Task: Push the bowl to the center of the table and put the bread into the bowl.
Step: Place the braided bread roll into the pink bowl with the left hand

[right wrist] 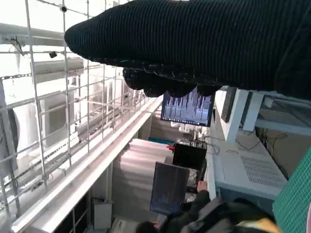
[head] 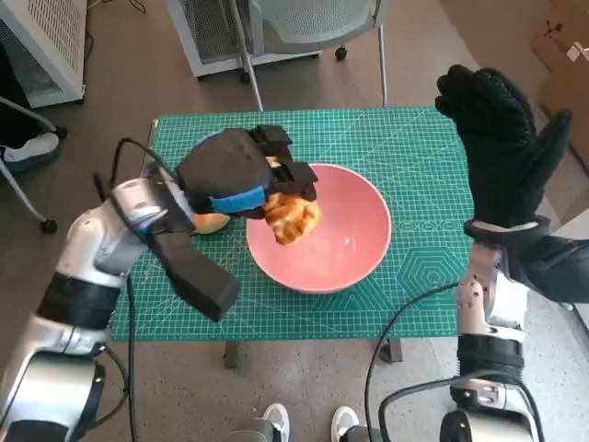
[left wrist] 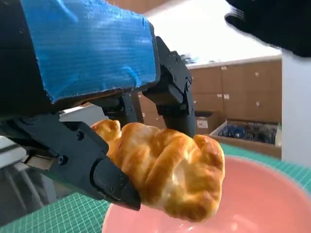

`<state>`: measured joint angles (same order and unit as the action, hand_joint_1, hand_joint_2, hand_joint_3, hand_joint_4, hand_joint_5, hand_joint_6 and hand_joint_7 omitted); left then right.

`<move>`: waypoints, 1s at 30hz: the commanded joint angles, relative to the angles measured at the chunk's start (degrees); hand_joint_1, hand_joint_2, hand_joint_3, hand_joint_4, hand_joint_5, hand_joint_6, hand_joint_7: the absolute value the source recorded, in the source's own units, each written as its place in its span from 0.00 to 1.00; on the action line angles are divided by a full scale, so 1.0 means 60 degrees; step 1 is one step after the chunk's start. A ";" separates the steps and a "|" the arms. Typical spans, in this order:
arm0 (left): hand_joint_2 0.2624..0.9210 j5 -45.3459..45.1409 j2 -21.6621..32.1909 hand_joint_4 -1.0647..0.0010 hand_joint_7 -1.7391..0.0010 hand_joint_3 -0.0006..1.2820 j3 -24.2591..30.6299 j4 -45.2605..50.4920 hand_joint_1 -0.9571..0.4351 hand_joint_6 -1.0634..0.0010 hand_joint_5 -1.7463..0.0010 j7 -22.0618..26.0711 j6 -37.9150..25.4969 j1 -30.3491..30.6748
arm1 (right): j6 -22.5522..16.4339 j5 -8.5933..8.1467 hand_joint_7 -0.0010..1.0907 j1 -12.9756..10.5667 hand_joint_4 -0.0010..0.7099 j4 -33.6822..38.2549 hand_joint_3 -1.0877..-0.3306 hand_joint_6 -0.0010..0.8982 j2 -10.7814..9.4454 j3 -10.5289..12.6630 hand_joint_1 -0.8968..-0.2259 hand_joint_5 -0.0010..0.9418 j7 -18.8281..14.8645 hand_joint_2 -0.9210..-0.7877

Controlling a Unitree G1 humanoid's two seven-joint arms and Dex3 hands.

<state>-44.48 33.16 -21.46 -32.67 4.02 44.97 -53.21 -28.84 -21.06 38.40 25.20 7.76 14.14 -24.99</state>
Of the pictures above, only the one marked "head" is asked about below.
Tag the orange striped toy bread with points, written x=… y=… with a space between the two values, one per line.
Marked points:
x=294 y=221

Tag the grey mesh chair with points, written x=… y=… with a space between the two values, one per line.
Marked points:
x=313 y=23

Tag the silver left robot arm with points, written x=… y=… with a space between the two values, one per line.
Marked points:
x=92 y=244

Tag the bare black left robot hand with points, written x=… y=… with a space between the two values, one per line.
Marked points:
x=225 y=166

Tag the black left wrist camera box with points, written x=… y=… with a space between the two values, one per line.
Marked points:
x=198 y=281

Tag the brown cardboard box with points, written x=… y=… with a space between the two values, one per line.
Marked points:
x=570 y=101

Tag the white perforated metal cabinet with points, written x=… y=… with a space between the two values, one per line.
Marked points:
x=50 y=41

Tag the person's white shoe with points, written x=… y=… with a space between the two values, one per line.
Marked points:
x=32 y=148

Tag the person's leg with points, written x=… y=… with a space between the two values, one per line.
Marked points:
x=16 y=92

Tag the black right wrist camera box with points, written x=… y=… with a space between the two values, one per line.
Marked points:
x=557 y=271

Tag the round toy bread bun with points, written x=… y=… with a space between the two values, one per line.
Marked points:
x=211 y=223

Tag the green cutting mat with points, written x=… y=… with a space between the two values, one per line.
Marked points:
x=322 y=129

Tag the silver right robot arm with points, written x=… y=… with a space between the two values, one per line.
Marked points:
x=474 y=304

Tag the black table leg bracket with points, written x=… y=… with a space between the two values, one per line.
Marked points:
x=393 y=352

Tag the white cabinet on casters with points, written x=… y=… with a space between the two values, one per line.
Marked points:
x=207 y=32

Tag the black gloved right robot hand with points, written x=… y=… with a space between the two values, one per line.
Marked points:
x=506 y=161

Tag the pink bowl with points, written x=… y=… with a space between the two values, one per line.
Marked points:
x=340 y=258

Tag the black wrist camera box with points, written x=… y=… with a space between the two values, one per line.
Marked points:
x=198 y=281
x=557 y=271

